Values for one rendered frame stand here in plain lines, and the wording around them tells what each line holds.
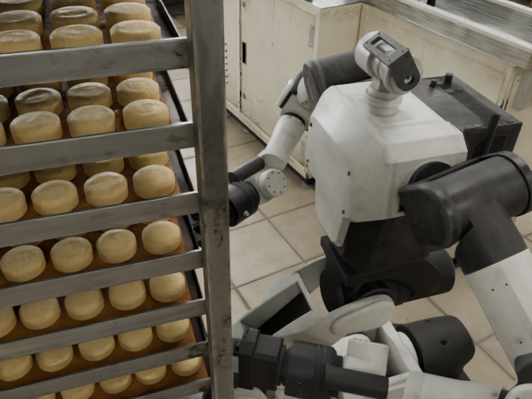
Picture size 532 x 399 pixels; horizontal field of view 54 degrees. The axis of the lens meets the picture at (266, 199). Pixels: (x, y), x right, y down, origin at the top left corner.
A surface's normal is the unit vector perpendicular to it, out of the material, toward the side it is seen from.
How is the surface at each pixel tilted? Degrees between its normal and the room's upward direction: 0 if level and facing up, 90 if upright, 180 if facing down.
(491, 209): 34
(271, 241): 0
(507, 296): 63
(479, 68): 90
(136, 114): 0
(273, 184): 52
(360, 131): 45
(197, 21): 90
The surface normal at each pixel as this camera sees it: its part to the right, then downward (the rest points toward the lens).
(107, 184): 0.02, -0.80
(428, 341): 0.14, -0.53
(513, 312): -0.58, 0.03
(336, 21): 0.51, 0.53
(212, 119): 0.31, 0.58
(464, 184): -0.10, -0.66
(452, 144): 0.22, -0.22
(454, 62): -0.86, 0.29
